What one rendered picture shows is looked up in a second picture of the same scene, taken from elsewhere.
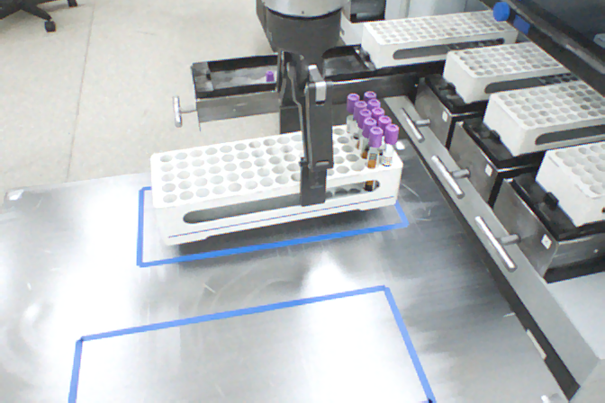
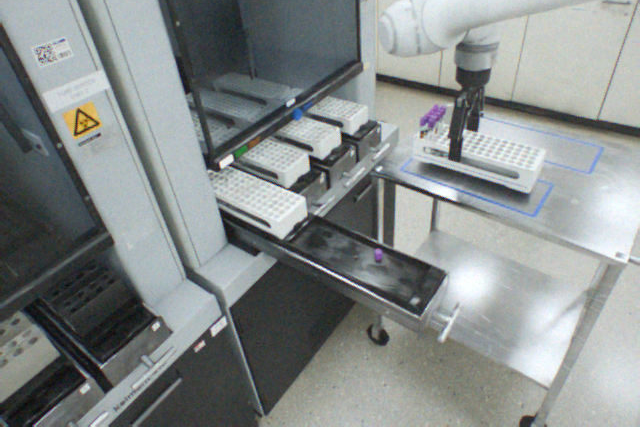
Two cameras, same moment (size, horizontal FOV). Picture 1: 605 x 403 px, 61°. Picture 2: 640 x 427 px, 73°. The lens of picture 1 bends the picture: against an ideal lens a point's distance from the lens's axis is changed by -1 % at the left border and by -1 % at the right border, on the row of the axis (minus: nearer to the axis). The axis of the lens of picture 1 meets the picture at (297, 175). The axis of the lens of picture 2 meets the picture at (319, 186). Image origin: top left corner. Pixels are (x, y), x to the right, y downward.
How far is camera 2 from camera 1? 1.44 m
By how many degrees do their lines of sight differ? 88
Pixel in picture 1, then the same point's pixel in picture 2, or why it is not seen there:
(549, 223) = (374, 125)
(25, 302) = (614, 195)
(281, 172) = (476, 144)
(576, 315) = (387, 133)
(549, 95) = (299, 132)
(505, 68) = (283, 150)
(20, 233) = (616, 228)
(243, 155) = (487, 154)
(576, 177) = (359, 111)
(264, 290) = not seen: hidden behind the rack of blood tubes
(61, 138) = not seen: outside the picture
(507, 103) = (319, 140)
